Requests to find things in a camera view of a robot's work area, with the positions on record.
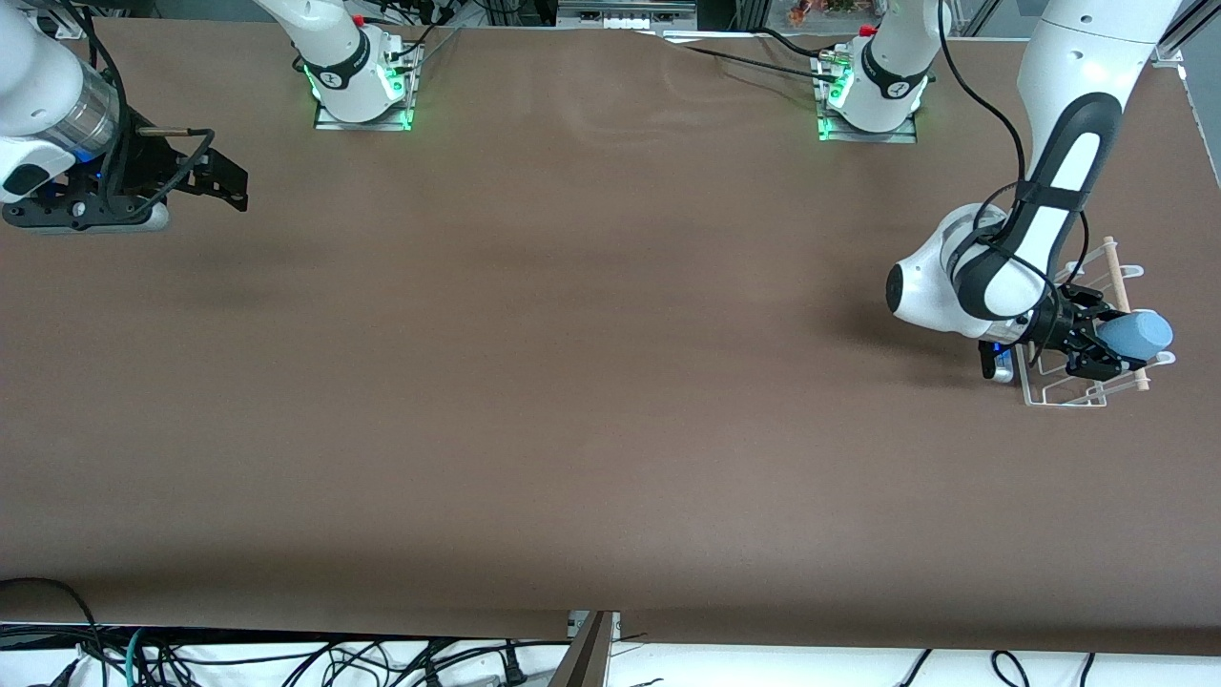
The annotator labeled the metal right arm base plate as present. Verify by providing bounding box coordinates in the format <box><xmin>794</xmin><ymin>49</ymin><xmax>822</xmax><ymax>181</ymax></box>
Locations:
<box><xmin>313</xmin><ymin>38</ymin><xmax>423</xmax><ymax>132</ymax></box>

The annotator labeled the white power strip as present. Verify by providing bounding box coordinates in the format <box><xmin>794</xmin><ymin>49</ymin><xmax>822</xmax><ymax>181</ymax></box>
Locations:
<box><xmin>558</xmin><ymin>0</ymin><xmax>697</xmax><ymax>31</ymax></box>

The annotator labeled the wooden rack dowel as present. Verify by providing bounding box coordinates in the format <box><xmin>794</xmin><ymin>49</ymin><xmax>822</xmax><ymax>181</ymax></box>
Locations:
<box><xmin>1104</xmin><ymin>237</ymin><xmax>1151</xmax><ymax>393</ymax></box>

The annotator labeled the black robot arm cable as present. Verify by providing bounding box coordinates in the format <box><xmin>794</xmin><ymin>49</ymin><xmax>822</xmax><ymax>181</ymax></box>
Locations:
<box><xmin>935</xmin><ymin>0</ymin><xmax>1090</xmax><ymax>287</ymax></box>
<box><xmin>57</xmin><ymin>0</ymin><xmax>217</xmax><ymax>206</ymax></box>

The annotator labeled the blue plastic cup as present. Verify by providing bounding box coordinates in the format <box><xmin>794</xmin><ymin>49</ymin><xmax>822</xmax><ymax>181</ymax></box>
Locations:
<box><xmin>1097</xmin><ymin>310</ymin><xmax>1174</xmax><ymax>362</ymax></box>

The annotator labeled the black looped floor cable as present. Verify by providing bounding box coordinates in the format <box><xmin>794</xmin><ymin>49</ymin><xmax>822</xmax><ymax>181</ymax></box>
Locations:
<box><xmin>0</xmin><ymin>576</ymin><xmax>108</xmax><ymax>687</ymax></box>

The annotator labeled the white wire cup rack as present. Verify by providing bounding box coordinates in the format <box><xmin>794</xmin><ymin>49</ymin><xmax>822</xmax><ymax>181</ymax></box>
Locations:
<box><xmin>1016</xmin><ymin>239</ymin><xmax>1176</xmax><ymax>408</ymax></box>

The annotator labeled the teal cable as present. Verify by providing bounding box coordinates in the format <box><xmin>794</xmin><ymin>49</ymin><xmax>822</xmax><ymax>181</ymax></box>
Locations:
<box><xmin>122</xmin><ymin>627</ymin><xmax>155</xmax><ymax>687</ymax></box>

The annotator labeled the black base power cable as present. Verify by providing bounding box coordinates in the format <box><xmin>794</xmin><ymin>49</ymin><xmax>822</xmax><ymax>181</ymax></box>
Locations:
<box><xmin>658</xmin><ymin>29</ymin><xmax>845</xmax><ymax>87</ymax></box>

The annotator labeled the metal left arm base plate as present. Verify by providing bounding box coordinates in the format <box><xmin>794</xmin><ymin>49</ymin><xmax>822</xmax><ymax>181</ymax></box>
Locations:
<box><xmin>816</xmin><ymin>52</ymin><xmax>919</xmax><ymax>144</ymax></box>

